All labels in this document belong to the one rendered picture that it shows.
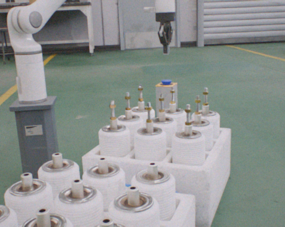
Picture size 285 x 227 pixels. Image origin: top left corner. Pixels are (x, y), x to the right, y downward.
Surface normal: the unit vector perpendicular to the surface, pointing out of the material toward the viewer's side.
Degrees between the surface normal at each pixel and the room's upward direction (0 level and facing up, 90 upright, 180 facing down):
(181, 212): 0
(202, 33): 92
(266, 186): 0
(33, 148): 90
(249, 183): 0
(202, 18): 88
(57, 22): 90
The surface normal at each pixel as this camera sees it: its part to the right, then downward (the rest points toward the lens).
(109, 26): 0.10, 0.26
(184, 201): -0.04, -0.96
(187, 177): -0.36, 0.26
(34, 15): 0.76, -0.04
